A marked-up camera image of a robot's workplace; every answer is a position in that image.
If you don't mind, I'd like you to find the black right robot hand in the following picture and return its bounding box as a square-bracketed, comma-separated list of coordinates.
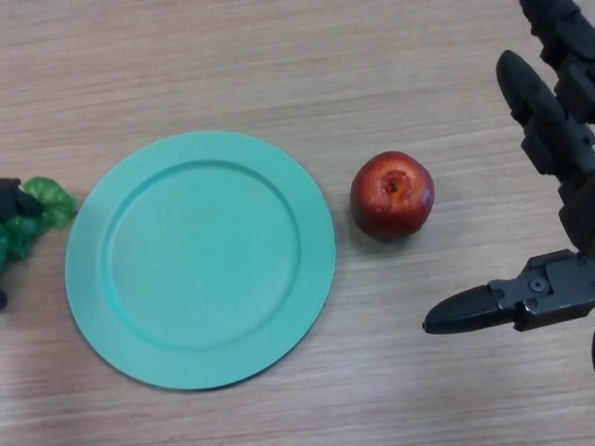
[421, 0, 595, 335]

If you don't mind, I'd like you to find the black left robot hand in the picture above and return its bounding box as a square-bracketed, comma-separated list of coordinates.
[0, 177, 44, 313]

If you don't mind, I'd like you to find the green grape bunch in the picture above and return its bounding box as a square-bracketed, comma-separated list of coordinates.
[0, 175, 79, 281]

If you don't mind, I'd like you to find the round teal plate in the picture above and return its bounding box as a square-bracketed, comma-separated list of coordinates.
[64, 130, 337, 392]

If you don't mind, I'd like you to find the red apple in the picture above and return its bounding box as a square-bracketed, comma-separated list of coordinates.
[350, 150, 436, 242]

